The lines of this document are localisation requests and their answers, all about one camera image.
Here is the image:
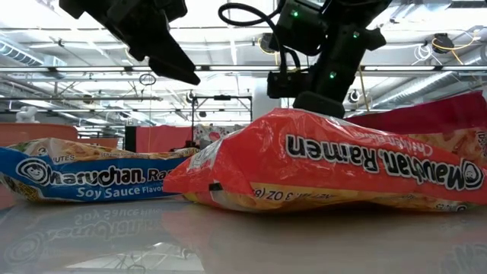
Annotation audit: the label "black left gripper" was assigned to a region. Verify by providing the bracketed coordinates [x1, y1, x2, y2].
[94, 0, 202, 86]

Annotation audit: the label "orange Maruchan noodle packet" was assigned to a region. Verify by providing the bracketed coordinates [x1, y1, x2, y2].
[162, 107, 487, 214]

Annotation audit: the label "blue soy sauce noodle packet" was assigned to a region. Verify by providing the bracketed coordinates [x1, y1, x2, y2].
[0, 137, 201, 203]

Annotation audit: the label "grey horizontal ceiling pipe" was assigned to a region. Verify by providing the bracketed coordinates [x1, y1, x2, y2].
[0, 95, 164, 102]

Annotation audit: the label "white round pillar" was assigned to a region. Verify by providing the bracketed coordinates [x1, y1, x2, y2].
[253, 78, 282, 122]

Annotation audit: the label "orange-red partition curtain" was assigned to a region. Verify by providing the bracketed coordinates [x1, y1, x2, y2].
[135, 125, 193, 154]

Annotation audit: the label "floral patterned cloth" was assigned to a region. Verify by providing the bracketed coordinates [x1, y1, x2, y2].
[193, 123, 244, 150]

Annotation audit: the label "white robot figure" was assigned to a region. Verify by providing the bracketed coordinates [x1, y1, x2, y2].
[15, 106, 39, 124]

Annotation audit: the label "hanging black cable ring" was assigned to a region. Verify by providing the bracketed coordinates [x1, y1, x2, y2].
[138, 73, 158, 87]

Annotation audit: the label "yellow hanging cord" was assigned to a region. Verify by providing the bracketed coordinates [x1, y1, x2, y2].
[357, 65, 371, 113]

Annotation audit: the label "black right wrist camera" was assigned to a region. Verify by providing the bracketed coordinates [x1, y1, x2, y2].
[266, 71, 311, 99]

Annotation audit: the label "black ceiling cable reel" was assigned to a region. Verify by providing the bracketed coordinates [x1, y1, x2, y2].
[432, 33, 455, 55]
[258, 33, 281, 55]

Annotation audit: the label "black metal frame stand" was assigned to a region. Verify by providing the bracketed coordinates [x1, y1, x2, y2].
[191, 94, 253, 150]

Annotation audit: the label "black partition post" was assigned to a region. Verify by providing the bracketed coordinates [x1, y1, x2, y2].
[124, 126, 137, 153]

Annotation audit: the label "silver ventilation duct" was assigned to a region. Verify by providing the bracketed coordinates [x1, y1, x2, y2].
[0, 40, 68, 69]
[371, 70, 487, 111]

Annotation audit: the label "white coiled cable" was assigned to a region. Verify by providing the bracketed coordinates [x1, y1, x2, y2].
[413, 43, 433, 65]

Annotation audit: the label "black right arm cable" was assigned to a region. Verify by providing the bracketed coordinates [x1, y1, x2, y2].
[218, 2, 302, 73]

